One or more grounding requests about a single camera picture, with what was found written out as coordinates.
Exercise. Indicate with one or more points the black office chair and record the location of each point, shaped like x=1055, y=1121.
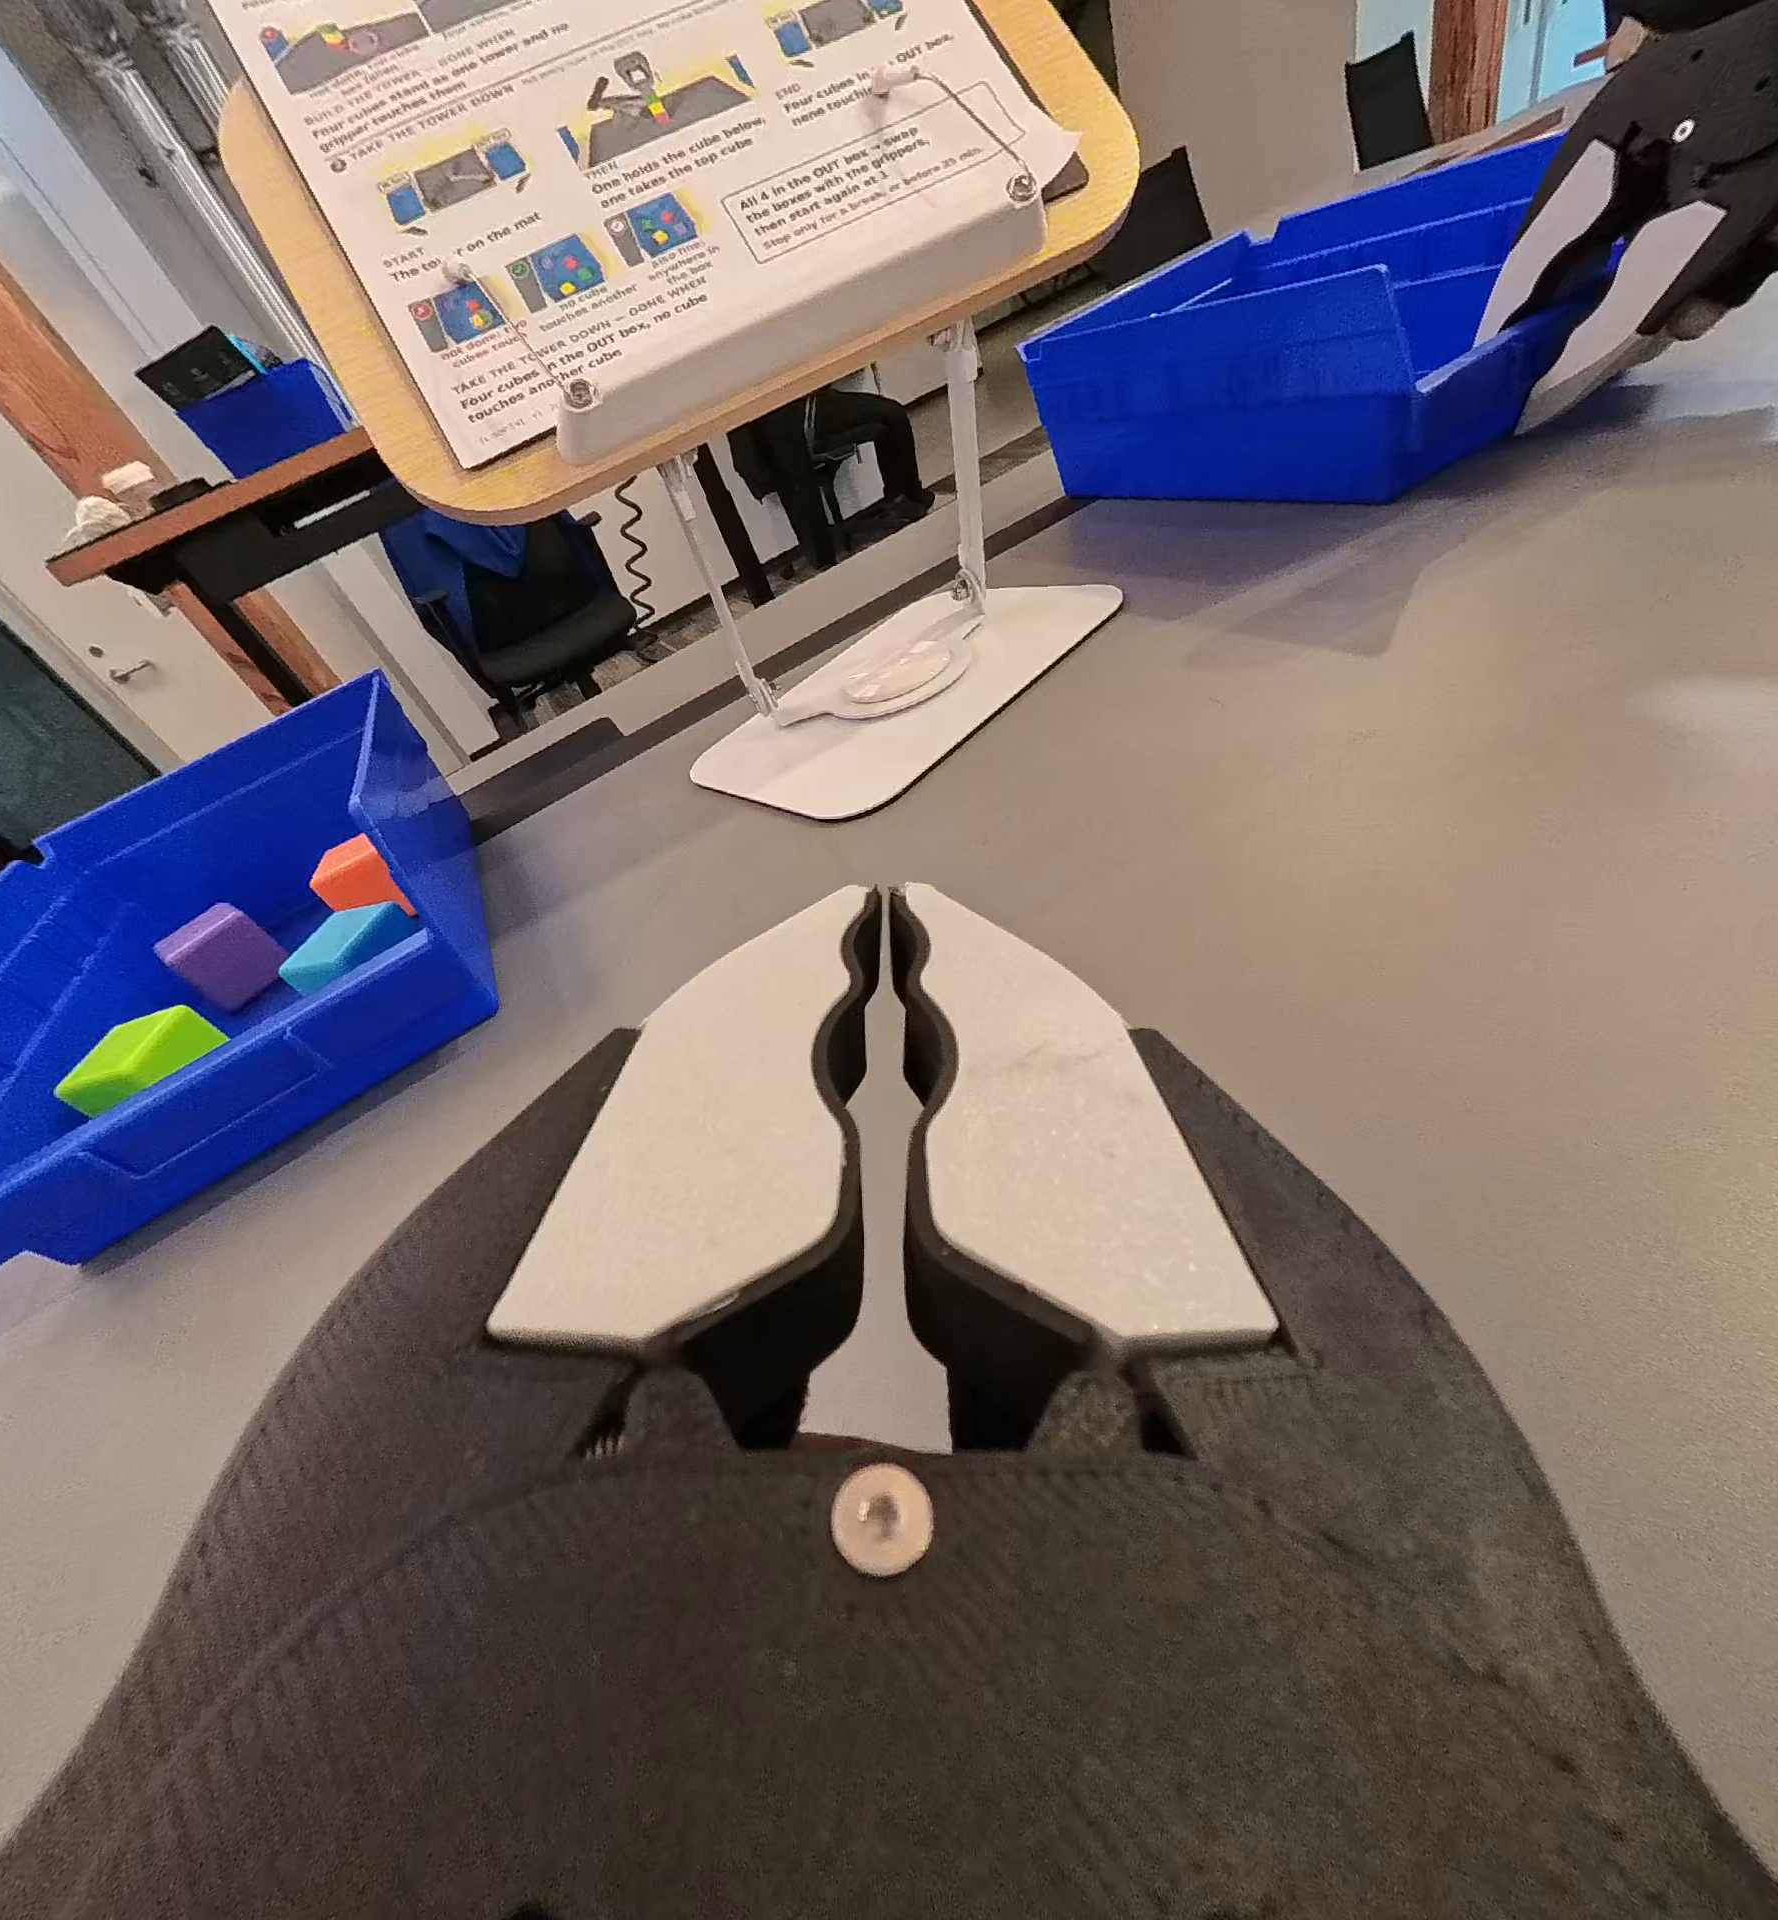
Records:
x=544, y=630

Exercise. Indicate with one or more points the light blue cube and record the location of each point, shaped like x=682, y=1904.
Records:
x=349, y=946

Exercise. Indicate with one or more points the small blue bin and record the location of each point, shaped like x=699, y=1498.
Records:
x=267, y=420

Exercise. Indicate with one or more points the black tablet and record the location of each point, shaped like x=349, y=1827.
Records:
x=199, y=361

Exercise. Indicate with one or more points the purple cube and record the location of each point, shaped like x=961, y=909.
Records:
x=222, y=954

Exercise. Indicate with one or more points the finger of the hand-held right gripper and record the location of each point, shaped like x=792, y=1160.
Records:
x=1549, y=226
x=1655, y=286

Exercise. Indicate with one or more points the silver duct pipe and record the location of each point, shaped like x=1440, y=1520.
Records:
x=237, y=240
x=146, y=149

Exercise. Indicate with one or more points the orange cube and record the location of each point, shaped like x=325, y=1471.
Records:
x=353, y=873

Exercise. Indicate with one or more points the green cube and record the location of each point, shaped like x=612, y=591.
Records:
x=140, y=1058

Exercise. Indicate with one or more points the printed instruction sheet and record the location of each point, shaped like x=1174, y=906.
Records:
x=560, y=226

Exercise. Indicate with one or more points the blue jacket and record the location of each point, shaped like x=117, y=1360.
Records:
x=440, y=569

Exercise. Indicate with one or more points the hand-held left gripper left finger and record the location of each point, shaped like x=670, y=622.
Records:
x=680, y=1185

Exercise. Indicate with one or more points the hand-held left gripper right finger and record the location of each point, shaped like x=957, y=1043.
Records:
x=1085, y=1185

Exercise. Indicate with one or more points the white door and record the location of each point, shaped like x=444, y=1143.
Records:
x=123, y=706

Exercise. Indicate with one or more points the small white object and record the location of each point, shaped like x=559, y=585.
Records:
x=110, y=510

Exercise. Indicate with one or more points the dark background desk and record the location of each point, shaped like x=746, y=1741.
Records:
x=230, y=510

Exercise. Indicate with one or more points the white wooden book stand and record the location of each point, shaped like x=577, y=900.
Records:
x=950, y=706

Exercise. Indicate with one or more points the blue plastic bin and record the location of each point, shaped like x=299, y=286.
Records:
x=1205, y=420
x=19, y=1198

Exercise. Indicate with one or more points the wooden pillar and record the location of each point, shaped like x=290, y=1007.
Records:
x=19, y=375
x=1471, y=68

